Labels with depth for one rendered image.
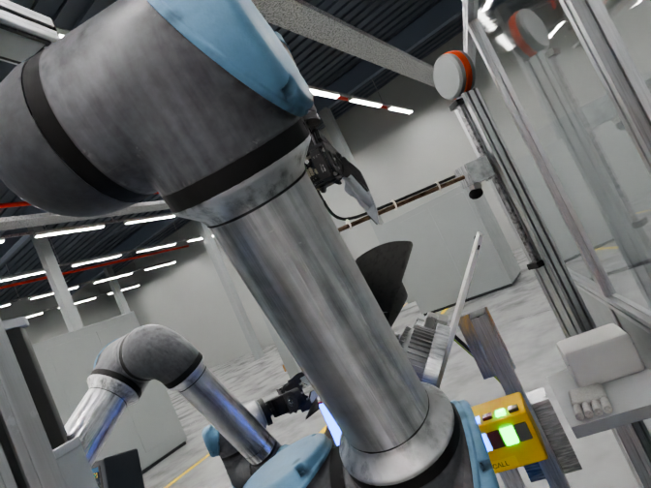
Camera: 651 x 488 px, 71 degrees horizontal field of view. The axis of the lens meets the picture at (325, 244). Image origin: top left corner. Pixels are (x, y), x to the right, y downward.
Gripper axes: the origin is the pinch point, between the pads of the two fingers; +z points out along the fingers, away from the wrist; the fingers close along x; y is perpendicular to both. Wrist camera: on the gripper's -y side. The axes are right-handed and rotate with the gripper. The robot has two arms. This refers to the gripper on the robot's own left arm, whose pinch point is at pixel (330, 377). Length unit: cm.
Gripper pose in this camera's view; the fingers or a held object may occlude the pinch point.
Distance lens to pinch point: 127.0
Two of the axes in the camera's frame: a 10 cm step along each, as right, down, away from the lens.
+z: 8.7, -3.7, 3.4
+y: -2.3, 2.9, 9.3
